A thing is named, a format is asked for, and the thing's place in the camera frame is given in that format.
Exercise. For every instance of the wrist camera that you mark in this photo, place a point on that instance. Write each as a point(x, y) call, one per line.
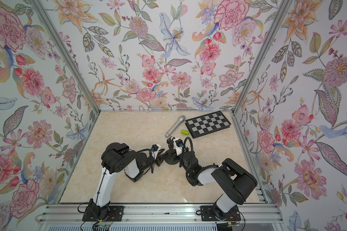
point(156, 149)
point(179, 146)

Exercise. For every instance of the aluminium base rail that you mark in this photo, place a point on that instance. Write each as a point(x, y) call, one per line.
point(160, 217)

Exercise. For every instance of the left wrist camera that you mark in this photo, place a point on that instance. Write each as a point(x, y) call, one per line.
point(156, 149)

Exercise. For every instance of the silver microphone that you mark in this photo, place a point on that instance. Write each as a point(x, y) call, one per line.
point(181, 119)

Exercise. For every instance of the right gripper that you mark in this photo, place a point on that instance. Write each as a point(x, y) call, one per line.
point(178, 153)

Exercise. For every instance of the black checkered chess box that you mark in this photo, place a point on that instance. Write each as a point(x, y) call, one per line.
point(206, 124)

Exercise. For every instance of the black stand pole with clip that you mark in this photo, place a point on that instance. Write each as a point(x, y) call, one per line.
point(171, 146)

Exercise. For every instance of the green cylinder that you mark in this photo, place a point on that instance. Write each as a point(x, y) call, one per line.
point(184, 132)

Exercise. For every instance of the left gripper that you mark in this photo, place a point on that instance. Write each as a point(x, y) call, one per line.
point(158, 160)

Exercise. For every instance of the black round stand base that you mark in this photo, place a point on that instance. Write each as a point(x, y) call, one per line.
point(171, 157)

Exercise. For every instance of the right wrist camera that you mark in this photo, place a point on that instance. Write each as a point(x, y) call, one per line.
point(179, 146)

